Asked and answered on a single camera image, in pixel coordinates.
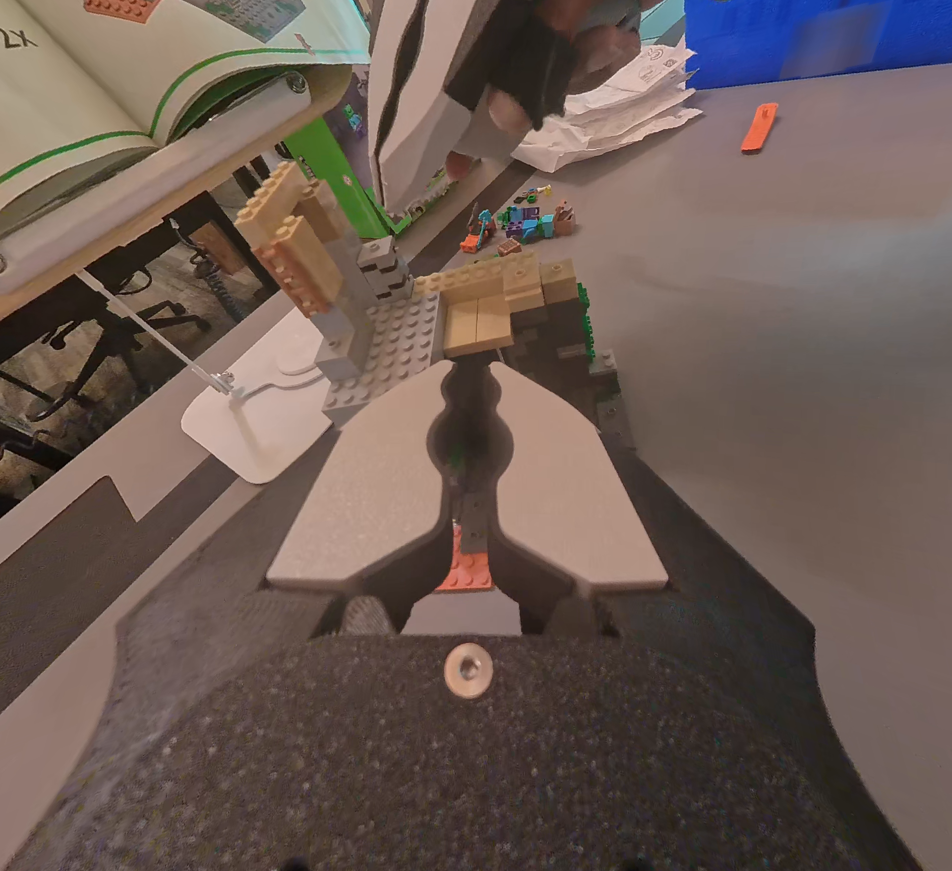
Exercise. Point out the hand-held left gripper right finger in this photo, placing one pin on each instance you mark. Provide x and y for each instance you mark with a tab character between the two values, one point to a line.
580	499

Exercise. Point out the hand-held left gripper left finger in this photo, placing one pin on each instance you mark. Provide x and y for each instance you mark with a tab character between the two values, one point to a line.
364	499

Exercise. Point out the toy brick building model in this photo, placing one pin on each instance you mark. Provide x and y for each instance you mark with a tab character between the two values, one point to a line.
394	343

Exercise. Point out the grey desk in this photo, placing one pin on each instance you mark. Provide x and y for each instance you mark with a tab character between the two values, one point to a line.
781	365

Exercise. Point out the green toy set box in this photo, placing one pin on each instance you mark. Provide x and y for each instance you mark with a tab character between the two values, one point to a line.
327	172

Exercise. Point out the white paper bag pile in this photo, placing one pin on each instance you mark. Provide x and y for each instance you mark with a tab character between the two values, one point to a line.
632	112

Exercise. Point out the orange toy figure blue pickaxe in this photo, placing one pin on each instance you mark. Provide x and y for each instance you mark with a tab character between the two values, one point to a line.
477	231

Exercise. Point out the green purple toy figure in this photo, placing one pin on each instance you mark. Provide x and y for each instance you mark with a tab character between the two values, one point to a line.
528	224

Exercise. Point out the blue plastic bin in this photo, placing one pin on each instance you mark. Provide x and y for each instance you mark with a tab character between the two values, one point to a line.
744	45

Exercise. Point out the brown small stud brick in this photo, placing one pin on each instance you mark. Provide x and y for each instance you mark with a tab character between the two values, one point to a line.
509	249

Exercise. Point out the brown toy figure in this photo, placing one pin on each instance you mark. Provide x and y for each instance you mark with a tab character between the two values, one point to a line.
565	219

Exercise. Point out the black office chair base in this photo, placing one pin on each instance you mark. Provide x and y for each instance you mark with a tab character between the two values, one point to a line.
141	324

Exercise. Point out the orange brick separator tool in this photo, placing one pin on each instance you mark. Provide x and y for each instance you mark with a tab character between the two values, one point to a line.
760	129

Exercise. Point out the open instruction booklet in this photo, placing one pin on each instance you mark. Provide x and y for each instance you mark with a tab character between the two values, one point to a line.
44	90

